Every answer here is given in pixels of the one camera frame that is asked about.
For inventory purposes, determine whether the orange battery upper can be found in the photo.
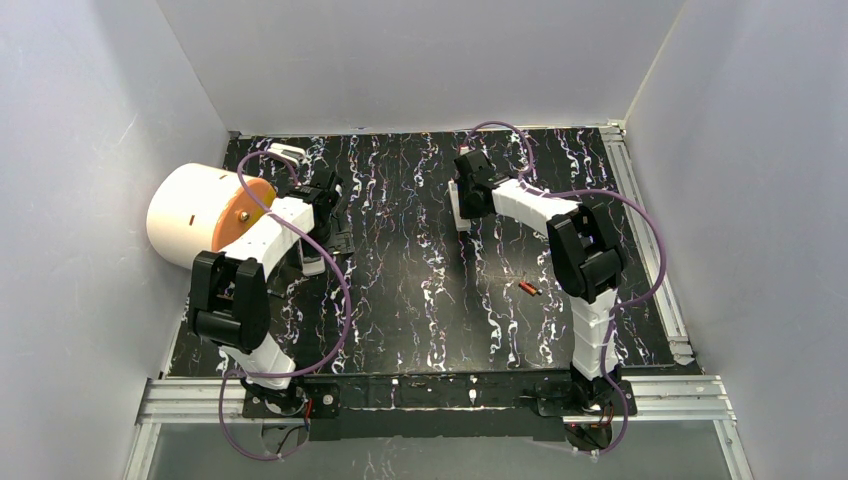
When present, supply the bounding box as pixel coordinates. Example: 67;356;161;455
519;281;542;296

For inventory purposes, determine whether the white slim remote control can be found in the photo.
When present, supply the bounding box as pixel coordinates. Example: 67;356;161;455
448;179;471;232

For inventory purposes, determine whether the purple cable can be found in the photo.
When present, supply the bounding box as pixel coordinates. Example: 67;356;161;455
463;121;668;458
218;150;353;462

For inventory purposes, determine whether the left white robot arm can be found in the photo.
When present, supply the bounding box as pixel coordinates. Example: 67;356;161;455
188;169;352;391

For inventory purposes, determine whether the white drum orange lid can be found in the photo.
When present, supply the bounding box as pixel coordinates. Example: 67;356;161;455
146;163;276;269

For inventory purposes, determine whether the small white clip object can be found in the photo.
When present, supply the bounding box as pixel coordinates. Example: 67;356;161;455
267;142;308;165

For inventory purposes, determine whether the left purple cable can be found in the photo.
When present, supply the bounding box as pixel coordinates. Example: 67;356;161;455
218;150;353;462

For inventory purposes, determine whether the aluminium frame rail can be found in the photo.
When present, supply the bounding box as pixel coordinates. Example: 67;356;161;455
125;372;752;479

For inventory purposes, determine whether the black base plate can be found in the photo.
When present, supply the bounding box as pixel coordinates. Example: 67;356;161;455
241;369;638;448

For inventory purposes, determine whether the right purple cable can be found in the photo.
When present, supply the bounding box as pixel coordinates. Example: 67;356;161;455
463;121;668;458

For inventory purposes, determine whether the white remote with dark buttons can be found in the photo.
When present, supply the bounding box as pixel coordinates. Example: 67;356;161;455
298;240;326;277

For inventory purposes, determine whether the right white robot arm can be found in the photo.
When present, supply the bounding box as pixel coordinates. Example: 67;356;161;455
448;147;626;381

